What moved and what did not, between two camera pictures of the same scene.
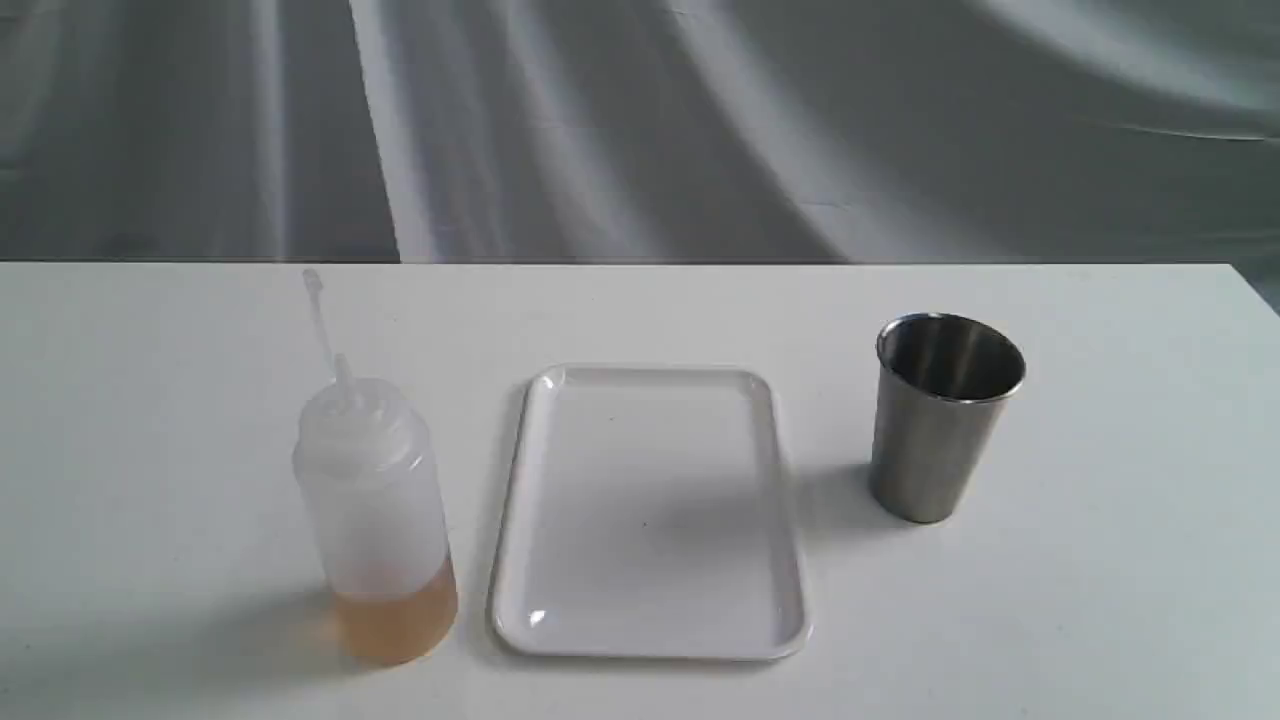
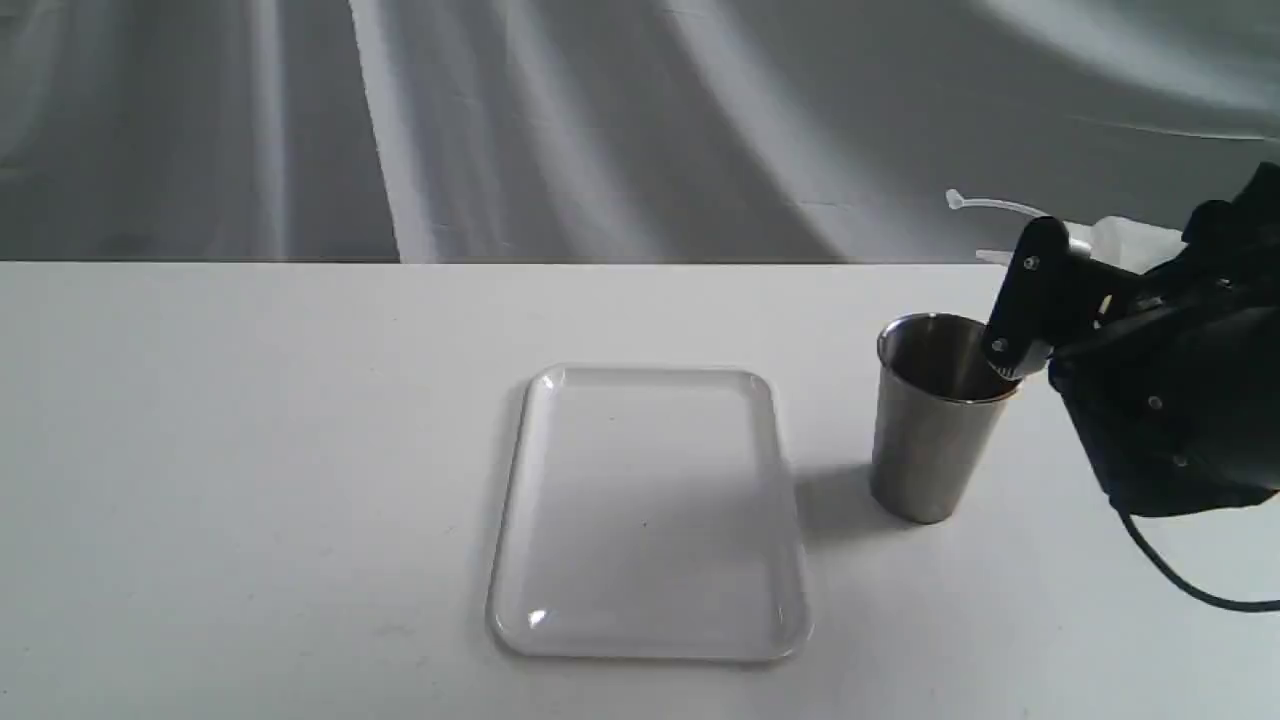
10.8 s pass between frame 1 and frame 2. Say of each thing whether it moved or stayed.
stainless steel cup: stayed
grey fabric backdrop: stayed
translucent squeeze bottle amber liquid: moved
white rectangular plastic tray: stayed
